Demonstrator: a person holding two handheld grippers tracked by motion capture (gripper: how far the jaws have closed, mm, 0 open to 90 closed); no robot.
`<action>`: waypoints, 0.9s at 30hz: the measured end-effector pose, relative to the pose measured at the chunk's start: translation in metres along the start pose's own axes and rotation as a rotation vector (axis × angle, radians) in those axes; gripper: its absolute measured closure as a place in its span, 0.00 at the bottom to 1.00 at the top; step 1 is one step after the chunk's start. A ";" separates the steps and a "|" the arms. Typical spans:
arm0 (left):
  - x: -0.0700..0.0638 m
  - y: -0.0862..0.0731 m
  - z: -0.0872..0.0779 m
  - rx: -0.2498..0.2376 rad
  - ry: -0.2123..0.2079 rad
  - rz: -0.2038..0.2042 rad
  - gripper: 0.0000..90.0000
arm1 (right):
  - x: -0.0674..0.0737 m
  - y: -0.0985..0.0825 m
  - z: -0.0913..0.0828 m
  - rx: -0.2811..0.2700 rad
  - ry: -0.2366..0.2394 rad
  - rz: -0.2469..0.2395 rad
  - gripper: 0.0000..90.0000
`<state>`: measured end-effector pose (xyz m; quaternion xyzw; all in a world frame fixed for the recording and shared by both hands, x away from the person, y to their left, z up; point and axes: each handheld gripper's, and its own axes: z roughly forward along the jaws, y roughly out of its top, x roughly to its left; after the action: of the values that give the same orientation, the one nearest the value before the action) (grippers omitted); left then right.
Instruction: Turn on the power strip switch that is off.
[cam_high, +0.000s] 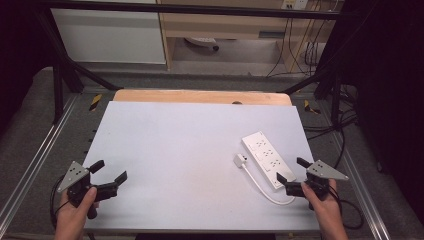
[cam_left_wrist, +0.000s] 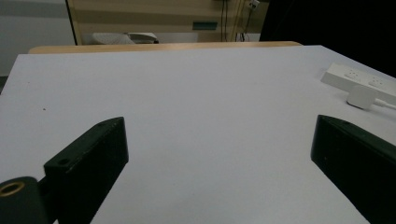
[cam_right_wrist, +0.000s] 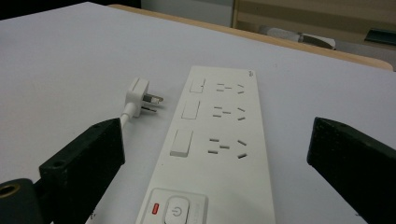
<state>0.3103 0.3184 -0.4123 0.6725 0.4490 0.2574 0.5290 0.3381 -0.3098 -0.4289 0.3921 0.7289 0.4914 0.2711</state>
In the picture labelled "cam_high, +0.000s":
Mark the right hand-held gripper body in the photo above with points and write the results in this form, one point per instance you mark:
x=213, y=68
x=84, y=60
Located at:
x=320, y=173

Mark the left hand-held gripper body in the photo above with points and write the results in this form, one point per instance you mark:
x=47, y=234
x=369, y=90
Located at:
x=74, y=175

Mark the white power strip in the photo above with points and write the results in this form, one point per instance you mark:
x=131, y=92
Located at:
x=266, y=158

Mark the white plug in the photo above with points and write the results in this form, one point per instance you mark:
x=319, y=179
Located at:
x=240, y=160

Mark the person's right hand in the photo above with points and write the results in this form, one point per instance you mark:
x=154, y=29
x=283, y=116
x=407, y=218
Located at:
x=325, y=210

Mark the person's left hand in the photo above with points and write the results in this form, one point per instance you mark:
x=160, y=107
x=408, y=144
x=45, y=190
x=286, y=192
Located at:
x=71, y=218

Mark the yellow black tape strip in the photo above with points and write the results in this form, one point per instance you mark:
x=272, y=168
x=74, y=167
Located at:
x=310, y=107
x=95, y=102

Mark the black metal stand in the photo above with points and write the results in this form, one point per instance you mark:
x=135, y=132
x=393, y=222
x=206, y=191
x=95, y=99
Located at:
x=68, y=70
x=328, y=83

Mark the black curtain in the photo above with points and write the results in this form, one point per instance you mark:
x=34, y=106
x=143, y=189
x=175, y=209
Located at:
x=20, y=50
x=390, y=100

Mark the wooden board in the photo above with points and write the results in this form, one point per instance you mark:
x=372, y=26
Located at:
x=200, y=97

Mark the white cabinet panel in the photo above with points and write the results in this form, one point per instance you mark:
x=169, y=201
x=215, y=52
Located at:
x=110, y=36

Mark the wooden desk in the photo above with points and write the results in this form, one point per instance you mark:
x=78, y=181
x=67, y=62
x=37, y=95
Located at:
x=226, y=26

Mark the white extension socket with black plug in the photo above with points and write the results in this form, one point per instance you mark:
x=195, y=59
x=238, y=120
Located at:
x=201, y=41

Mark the black metal crossbar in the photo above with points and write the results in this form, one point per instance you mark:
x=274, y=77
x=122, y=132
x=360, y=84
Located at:
x=186, y=8

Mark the aluminium rail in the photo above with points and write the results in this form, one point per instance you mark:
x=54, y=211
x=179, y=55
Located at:
x=361, y=186
x=40, y=150

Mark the white wall outlet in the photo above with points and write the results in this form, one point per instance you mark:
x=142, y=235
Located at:
x=294, y=4

